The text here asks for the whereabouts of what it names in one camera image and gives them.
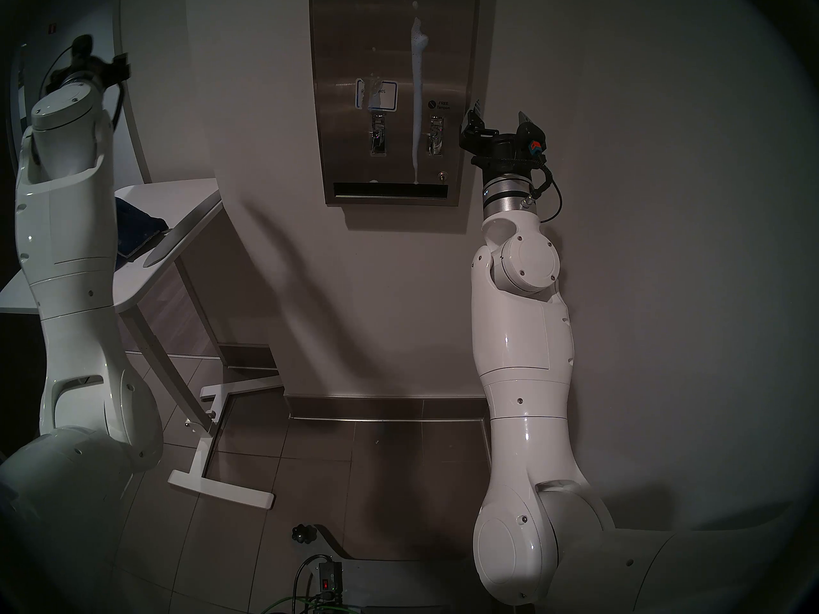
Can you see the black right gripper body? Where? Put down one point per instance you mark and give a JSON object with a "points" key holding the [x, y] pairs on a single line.
{"points": [[502, 149]]}

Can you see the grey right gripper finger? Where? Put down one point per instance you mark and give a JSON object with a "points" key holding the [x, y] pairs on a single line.
{"points": [[524, 120], [475, 114]]}

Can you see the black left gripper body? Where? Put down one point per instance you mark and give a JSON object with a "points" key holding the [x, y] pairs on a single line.
{"points": [[96, 69]]}

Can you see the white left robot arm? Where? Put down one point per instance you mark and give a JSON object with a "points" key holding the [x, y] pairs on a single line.
{"points": [[70, 299]]}

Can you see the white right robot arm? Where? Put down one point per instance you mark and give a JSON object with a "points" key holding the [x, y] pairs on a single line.
{"points": [[524, 376]]}

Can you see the white cleaner foam streak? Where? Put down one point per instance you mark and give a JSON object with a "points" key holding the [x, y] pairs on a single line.
{"points": [[418, 94]]}

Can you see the blue bordered white label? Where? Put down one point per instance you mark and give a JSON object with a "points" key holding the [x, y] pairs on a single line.
{"points": [[377, 96]]}

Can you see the dark blue cloth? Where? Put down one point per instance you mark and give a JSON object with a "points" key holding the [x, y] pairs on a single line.
{"points": [[134, 232]]}

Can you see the white table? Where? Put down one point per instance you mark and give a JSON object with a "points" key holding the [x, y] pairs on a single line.
{"points": [[173, 248]]}

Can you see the black star knob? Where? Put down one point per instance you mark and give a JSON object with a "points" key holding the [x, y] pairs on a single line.
{"points": [[301, 533]]}

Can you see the black box with red light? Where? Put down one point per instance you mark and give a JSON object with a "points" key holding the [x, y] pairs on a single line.
{"points": [[328, 579]]}

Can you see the stainless steel wall dispenser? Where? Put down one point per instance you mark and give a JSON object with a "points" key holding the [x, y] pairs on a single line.
{"points": [[397, 43]]}

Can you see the grey robot base frame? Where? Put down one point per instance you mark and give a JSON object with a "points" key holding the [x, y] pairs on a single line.
{"points": [[409, 584]]}

